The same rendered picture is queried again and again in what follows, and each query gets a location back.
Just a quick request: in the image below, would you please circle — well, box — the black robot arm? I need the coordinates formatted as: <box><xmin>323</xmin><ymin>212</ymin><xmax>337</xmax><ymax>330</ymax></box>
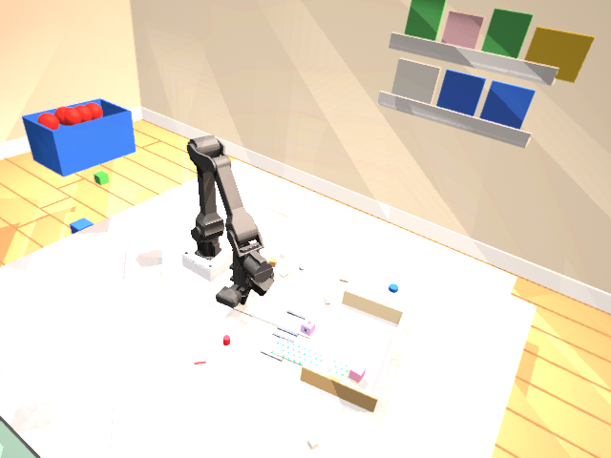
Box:
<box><xmin>187</xmin><ymin>135</ymin><xmax>275</xmax><ymax>297</ymax></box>

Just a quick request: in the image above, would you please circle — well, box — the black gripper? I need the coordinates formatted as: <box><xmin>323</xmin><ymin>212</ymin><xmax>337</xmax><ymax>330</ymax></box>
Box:
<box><xmin>216</xmin><ymin>263</ymin><xmax>251</xmax><ymax>308</ymax></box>

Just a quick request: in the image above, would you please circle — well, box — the pink cube with x mark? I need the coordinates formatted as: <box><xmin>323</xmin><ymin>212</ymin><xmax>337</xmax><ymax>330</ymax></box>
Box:
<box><xmin>301</xmin><ymin>318</ymin><xmax>316</xmax><ymax>336</ymax></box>

